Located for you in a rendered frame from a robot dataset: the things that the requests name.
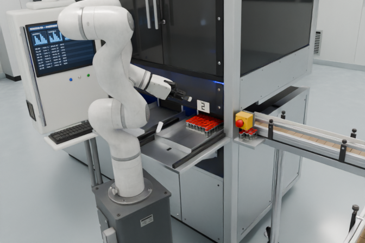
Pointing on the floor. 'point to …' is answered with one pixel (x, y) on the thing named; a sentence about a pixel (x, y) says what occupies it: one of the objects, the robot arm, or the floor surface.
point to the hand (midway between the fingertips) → (180, 95)
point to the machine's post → (231, 97)
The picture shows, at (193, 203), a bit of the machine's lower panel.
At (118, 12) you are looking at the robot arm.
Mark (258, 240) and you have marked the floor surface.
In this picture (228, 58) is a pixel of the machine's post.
